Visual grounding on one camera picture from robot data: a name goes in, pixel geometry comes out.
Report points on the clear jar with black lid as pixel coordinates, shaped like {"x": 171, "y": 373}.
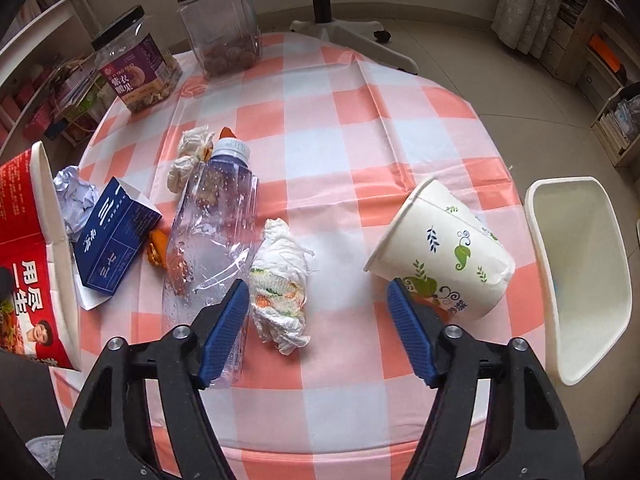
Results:
{"x": 220, "y": 25}

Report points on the purple label nut jar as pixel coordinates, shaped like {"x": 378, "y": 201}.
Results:
{"x": 135, "y": 75}

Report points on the stack of papers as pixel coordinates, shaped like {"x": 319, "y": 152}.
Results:
{"x": 75, "y": 90}

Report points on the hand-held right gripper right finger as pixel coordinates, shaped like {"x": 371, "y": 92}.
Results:
{"x": 407, "y": 330}

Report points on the white wall bookshelf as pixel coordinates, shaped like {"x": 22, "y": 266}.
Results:
{"x": 50, "y": 20}

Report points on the white plastic trash bin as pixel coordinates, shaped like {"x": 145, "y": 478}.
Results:
{"x": 545, "y": 240}

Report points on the white swivel office chair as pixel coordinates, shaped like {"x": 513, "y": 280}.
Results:
{"x": 340, "y": 30}

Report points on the red instant noodle bowl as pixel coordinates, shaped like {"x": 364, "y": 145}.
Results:
{"x": 25, "y": 270}

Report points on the orange white checked tablecloth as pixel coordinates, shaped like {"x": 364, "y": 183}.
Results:
{"x": 325, "y": 160}

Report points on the crumpled silver foil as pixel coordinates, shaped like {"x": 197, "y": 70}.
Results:
{"x": 75, "y": 200}

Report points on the dark orange peel piece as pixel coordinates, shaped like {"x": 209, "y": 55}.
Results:
{"x": 157, "y": 250}

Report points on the plain white tissue wad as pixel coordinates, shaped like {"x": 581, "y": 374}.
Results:
{"x": 187, "y": 160}

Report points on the crushed clear plastic bottle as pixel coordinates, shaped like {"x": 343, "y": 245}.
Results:
{"x": 210, "y": 230}

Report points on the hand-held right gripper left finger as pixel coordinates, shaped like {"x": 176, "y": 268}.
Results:
{"x": 222, "y": 330}

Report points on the leaf print paper cup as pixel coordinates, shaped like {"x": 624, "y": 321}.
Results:
{"x": 450, "y": 250}

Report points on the patterned tissue wad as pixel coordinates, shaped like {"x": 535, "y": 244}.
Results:
{"x": 277, "y": 280}

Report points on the dark blue carton box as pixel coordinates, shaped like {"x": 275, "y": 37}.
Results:
{"x": 110, "y": 240}

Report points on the white lace curtain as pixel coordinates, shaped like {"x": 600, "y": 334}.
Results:
{"x": 530, "y": 5}

